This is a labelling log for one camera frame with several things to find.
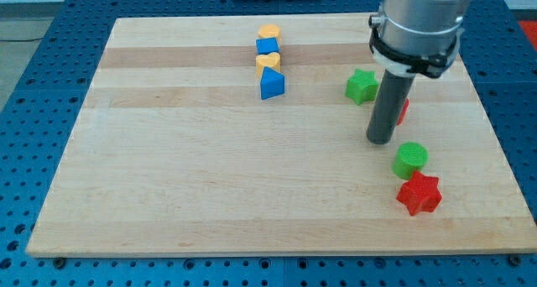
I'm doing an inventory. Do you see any yellow heart block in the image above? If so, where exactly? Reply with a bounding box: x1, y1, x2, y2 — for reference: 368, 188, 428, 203
255, 52, 281, 78

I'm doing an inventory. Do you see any red star block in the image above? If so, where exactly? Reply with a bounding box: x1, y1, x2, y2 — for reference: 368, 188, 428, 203
396, 170, 442, 216

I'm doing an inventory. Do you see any blue triangle block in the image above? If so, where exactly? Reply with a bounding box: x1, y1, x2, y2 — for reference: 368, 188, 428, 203
260, 67, 285, 100

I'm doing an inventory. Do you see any black cable clamp ring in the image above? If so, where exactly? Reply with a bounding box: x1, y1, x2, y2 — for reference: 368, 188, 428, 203
368, 12, 461, 80

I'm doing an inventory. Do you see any blue square block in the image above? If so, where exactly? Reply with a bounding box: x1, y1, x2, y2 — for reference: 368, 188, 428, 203
256, 37, 279, 55

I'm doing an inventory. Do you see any red circle block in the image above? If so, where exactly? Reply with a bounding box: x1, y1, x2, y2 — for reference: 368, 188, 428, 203
396, 98, 409, 126

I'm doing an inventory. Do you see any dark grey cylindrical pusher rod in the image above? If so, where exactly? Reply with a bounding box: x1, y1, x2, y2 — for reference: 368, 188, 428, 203
366, 70, 414, 145

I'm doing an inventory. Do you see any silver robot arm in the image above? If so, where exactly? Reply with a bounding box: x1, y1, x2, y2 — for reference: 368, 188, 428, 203
366, 0, 471, 144

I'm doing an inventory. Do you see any wooden board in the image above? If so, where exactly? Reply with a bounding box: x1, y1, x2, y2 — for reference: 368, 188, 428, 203
27, 13, 536, 258

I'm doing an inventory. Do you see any green circle block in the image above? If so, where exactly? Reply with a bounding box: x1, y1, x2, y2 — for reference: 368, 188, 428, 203
391, 142, 429, 180

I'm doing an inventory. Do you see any green star block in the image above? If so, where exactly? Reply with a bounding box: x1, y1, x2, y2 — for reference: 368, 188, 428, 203
345, 69, 379, 106

